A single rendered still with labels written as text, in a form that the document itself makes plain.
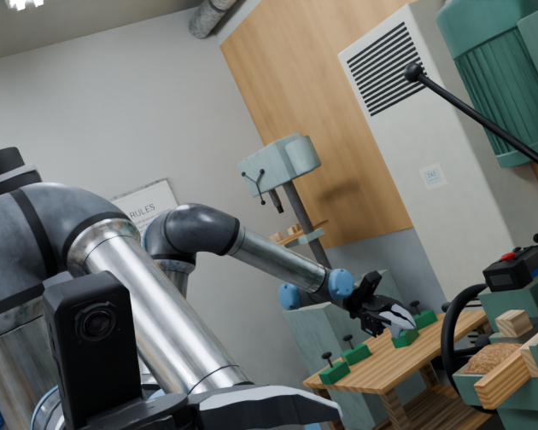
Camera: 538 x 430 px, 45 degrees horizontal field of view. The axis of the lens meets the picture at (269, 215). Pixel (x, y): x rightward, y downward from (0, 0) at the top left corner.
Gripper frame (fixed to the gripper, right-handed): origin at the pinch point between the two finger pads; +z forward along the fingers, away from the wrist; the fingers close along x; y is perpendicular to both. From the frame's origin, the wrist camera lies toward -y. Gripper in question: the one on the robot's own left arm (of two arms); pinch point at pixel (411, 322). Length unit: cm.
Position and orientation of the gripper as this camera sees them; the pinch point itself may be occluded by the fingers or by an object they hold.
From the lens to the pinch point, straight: 161.9
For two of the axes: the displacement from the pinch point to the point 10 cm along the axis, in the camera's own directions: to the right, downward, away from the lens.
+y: 1.2, 8.8, 4.5
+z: 6.2, 2.9, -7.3
